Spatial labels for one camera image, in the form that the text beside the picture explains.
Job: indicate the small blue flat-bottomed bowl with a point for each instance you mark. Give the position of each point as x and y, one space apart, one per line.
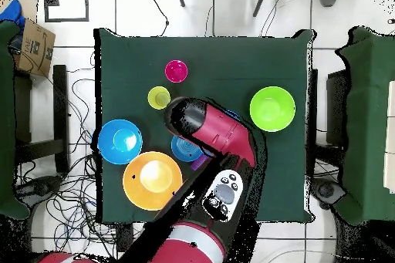
183 150

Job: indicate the purple plastic cup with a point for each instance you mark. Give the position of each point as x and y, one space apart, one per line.
199 162

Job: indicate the large blue plastic bowl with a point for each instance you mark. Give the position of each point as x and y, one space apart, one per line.
234 115
120 141

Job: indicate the red plastic cup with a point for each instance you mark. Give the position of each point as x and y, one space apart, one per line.
176 71

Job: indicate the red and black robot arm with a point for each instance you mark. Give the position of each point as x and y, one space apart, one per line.
222 130

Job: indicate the yellow ribbed plastic cup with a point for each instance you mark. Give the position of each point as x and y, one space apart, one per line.
159 97

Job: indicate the large yellow plastic bowl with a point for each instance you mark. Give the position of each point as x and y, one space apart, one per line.
152 179

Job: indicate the large green plastic bowl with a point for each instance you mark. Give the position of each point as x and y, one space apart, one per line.
272 108

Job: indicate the dark green tablecloth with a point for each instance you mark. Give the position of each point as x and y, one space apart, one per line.
262 59

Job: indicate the black floor box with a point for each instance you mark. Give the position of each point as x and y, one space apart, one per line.
123 235

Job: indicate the green cloth on side table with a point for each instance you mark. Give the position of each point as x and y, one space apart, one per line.
367 121
6 121

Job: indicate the printed cardboard box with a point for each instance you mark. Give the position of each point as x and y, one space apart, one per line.
34 50

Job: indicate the plain cardboard box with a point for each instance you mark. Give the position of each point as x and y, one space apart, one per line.
29 7

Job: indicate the blue bag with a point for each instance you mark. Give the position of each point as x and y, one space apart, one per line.
12 13

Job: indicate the black stool frame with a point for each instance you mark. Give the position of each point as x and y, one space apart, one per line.
60 105

